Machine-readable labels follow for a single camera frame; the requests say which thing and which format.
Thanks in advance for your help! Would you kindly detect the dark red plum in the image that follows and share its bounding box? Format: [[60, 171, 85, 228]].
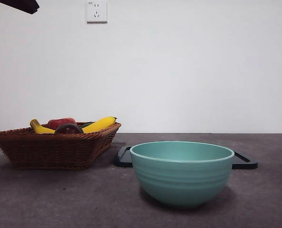
[[54, 123, 84, 135]]

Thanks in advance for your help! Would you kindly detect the teal ribbed bowl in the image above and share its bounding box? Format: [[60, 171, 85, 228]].
[[129, 141, 235, 209]]

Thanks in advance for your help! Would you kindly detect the red apple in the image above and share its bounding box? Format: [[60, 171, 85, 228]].
[[47, 117, 76, 130]]

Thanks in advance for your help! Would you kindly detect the yellow banana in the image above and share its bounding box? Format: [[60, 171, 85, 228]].
[[29, 116, 118, 134]]

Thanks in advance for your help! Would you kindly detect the brown wicker basket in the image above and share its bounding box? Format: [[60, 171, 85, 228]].
[[0, 122, 122, 171]]

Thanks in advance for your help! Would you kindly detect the black rectangular tray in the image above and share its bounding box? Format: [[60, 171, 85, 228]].
[[113, 146, 259, 170]]

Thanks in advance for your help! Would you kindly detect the white wall socket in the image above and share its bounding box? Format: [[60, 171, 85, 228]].
[[86, 1, 108, 24]]

